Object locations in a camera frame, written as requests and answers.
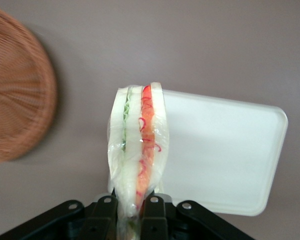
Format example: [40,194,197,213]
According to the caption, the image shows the plastic sandwich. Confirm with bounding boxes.
[106,81,171,240]

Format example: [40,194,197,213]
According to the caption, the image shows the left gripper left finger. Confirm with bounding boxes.
[76,195,119,240]

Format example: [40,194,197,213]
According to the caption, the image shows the cream plastic tray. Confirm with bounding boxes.
[159,89,289,216]

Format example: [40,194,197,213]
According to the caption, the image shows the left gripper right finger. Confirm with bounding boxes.
[139,195,169,240]

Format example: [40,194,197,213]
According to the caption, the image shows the round brown wicker basket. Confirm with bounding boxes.
[0,4,58,165]

